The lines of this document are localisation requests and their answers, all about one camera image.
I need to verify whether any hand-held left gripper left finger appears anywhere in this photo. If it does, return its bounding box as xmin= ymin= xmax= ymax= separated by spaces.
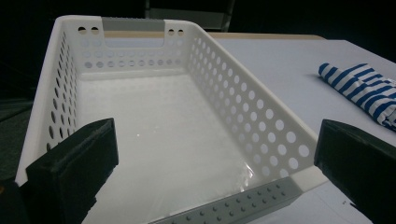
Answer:
xmin=18 ymin=117 xmax=120 ymax=224

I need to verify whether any blue white striped cloth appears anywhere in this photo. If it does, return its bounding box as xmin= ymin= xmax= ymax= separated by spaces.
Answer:
xmin=318 ymin=63 xmax=396 ymax=133

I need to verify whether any white perforated plastic basket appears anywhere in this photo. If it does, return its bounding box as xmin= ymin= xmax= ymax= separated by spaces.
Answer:
xmin=14 ymin=14 xmax=330 ymax=224

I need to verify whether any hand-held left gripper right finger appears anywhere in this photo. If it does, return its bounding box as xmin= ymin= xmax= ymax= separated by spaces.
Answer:
xmin=313 ymin=119 xmax=396 ymax=224

